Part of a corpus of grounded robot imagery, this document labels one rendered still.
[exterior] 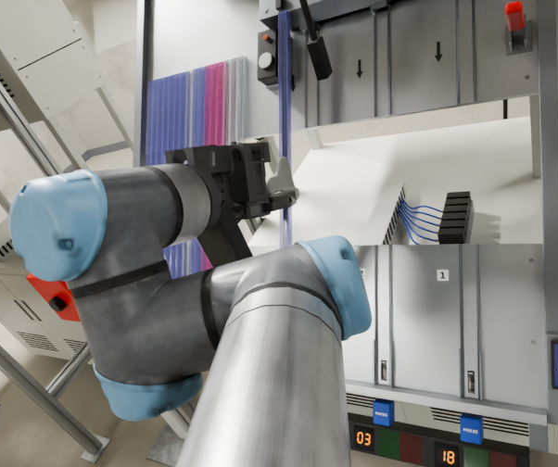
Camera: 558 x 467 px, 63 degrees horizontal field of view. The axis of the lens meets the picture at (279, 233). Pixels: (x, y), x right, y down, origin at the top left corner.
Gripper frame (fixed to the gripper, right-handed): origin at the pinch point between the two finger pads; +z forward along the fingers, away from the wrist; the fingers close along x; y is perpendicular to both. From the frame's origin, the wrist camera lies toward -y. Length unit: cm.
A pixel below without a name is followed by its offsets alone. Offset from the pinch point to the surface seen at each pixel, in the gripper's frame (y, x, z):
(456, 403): -26.2, -20.5, -0.6
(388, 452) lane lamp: -35.6, -11.2, 0.2
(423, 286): -13.5, -16.2, 4.9
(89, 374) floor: -77, 143, 60
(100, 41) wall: 126, 299, 233
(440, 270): -11.3, -18.4, 5.5
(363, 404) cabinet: -64, 15, 55
